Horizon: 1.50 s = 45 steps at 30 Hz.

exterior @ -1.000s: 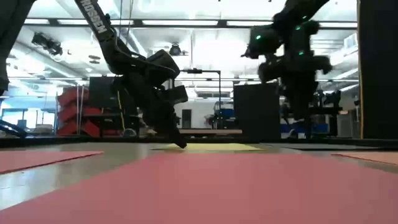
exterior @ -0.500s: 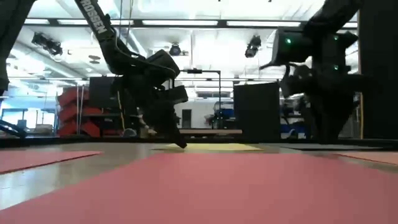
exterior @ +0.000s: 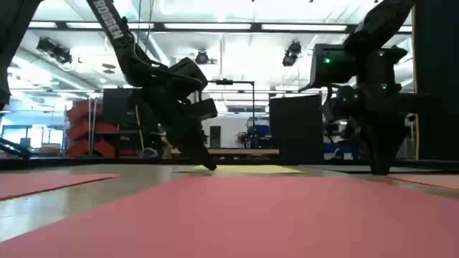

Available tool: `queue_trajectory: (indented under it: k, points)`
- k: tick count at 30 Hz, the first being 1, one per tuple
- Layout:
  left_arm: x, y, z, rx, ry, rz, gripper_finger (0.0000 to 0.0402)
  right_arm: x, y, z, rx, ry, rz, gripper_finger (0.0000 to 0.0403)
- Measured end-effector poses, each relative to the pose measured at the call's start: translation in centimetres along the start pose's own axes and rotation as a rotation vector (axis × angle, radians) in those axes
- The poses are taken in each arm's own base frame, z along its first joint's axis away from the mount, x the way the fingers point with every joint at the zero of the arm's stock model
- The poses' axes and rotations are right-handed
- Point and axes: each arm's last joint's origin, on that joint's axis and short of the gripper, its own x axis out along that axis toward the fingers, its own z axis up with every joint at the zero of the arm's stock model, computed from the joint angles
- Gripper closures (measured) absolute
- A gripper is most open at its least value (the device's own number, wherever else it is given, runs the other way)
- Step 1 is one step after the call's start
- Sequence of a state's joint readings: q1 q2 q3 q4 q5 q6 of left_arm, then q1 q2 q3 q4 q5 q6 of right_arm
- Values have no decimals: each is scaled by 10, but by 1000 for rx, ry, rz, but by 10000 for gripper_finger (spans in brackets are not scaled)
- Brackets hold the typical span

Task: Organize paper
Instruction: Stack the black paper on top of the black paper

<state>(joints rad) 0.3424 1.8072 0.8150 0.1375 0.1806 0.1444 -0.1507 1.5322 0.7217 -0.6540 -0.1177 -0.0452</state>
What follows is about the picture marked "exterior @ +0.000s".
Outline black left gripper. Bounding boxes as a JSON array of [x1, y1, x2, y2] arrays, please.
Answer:
[[143, 57, 218, 171]]

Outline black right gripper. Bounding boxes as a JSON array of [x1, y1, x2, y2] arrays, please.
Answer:
[[354, 84, 410, 176]]

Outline orange paper sheet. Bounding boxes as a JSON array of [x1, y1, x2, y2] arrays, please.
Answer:
[[385, 174, 459, 191]]

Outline yellow paper sheet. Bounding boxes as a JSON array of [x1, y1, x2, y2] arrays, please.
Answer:
[[175, 164, 306, 176]]

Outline red paper sheet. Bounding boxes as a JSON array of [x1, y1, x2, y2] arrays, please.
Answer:
[[0, 175, 459, 258], [0, 173, 119, 201]]

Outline dark grey door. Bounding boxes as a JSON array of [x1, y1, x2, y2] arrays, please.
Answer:
[[209, 125, 222, 148]]

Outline blue storage bin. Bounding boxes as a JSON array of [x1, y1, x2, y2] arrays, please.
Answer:
[[323, 142, 361, 155]]

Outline light wooden bench top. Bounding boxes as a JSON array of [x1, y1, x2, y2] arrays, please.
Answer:
[[207, 148, 280, 156]]

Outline black robot rig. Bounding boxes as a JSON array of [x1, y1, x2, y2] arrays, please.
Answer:
[[238, 116, 270, 150]]

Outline white air conditioner unit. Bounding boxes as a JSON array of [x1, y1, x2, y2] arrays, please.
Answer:
[[224, 104, 269, 114]]

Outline black partition panel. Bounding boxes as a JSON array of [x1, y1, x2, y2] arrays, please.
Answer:
[[412, 0, 459, 161]]

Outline black gantry stand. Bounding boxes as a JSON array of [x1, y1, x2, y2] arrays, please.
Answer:
[[207, 78, 256, 150]]

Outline black monitor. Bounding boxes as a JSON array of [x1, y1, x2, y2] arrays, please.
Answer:
[[102, 87, 144, 126]]

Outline black ceiling spotlight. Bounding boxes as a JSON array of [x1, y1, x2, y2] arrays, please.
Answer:
[[195, 49, 216, 66], [282, 40, 302, 68], [35, 37, 73, 65]]

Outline red stacked crates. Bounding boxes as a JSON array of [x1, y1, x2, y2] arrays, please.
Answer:
[[66, 99, 119, 158]]

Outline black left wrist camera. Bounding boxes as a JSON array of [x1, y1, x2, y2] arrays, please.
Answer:
[[189, 98, 219, 121]]

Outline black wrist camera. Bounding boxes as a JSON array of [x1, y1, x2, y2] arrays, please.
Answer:
[[322, 93, 361, 123], [189, 98, 219, 121]]

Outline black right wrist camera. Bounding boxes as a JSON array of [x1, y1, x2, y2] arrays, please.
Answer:
[[322, 93, 361, 123]]

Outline yellow hanging cable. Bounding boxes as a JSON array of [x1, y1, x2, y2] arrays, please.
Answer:
[[134, 103, 145, 151]]

